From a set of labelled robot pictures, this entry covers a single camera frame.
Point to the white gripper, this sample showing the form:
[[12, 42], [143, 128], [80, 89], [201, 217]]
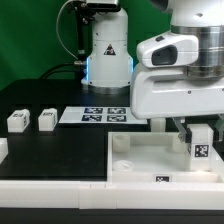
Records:
[[169, 93]]

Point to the white square tabletop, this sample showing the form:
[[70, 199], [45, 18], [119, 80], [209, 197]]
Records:
[[139, 157]]

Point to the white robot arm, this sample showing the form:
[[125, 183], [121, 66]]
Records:
[[110, 68]]

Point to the white front fence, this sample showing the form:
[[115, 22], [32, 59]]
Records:
[[62, 194]]

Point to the white sheet with markers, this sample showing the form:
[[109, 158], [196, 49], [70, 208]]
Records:
[[102, 115]]

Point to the white left fence piece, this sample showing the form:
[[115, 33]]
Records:
[[3, 149]]

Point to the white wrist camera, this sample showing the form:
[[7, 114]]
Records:
[[168, 49]]

